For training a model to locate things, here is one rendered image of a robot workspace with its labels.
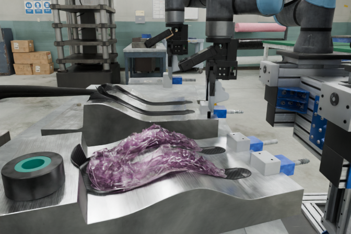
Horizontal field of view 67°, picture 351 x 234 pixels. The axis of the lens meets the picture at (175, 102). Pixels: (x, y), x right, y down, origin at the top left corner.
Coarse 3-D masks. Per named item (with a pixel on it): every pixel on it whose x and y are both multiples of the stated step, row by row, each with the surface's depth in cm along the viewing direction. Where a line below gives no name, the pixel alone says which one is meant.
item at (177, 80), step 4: (164, 72) 109; (164, 76) 104; (168, 76) 104; (172, 76) 107; (176, 76) 107; (180, 76) 107; (164, 80) 105; (168, 80) 105; (172, 80) 105; (176, 80) 105; (180, 80) 105; (184, 80) 107; (188, 80) 107; (192, 80) 107; (164, 84) 105; (168, 84) 105; (176, 84) 106; (180, 84) 106
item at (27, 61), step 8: (16, 40) 653; (24, 40) 655; (32, 40) 661; (16, 48) 638; (24, 48) 639; (32, 48) 662; (16, 56) 645; (24, 56) 647; (32, 56) 648; (40, 56) 650; (48, 56) 658; (16, 64) 648; (24, 64) 649; (32, 64) 663; (40, 64) 654; (48, 64) 656; (16, 72) 653; (24, 72) 654; (32, 72) 659; (40, 72) 659; (48, 72) 660
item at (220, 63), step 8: (208, 40) 73; (216, 40) 72; (224, 40) 72; (232, 40) 73; (216, 48) 74; (224, 48) 74; (232, 48) 74; (216, 56) 74; (224, 56) 75; (232, 56) 74; (208, 64) 74; (216, 64) 74; (224, 64) 73; (232, 64) 73; (208, 72) 74; (216, 72) 74; (224, 72) 75; (232, 72) 75; (208, 80) 76
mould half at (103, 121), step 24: (120, 96) 84; (144, 96) 97; (192, 96) 98; (72, 120) 81; (96, 120) 74; (120, 120) 74; (144, 120) 74; (168, 120) 74; (192, 120) 74; (216, 120) 74; (96, 144) 76
